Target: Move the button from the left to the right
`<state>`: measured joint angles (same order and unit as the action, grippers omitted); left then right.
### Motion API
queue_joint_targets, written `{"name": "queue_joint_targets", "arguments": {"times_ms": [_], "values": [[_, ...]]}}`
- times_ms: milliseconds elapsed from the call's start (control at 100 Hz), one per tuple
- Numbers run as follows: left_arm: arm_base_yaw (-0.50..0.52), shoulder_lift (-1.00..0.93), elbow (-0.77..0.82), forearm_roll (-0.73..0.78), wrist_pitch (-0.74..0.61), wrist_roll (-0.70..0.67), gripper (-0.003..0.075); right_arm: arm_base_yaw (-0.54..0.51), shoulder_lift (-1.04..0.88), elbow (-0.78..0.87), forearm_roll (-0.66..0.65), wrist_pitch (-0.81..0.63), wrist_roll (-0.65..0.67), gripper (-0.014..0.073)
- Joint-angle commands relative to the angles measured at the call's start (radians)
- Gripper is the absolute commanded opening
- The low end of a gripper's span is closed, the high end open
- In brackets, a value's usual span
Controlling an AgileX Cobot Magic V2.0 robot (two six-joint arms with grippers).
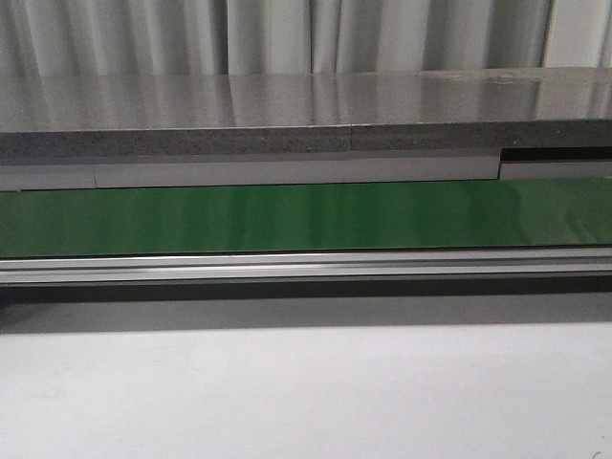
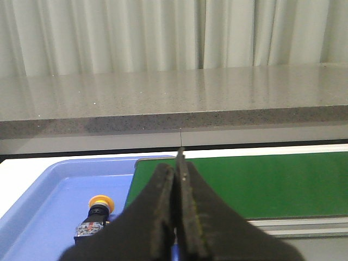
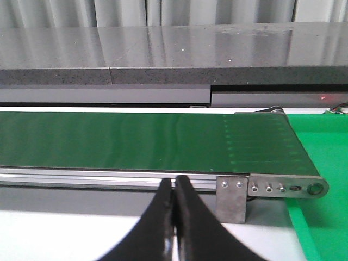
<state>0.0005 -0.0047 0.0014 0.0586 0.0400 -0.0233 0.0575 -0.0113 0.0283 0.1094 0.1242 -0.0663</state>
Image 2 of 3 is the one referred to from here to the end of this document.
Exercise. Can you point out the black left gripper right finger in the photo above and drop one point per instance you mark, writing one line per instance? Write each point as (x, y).
(208, 229)

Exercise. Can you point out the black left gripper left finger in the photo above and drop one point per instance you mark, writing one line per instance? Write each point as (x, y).
(143, 231)

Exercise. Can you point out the yellow push button switch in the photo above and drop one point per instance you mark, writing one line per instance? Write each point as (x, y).
(100, 207)

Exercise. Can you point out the blue plastic tray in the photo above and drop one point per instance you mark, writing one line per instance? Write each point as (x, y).
(42, 223)

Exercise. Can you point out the green conveyor belt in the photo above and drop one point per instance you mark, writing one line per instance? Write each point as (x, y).
(279, 186)

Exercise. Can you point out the grey stone counter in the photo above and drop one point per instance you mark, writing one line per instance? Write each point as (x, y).
(120, 111)

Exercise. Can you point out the white pleated curtain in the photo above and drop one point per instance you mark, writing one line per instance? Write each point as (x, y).
(56, 38)

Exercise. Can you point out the aluminium conveyor frame rail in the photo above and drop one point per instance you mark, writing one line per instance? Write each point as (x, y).
(310, 227)

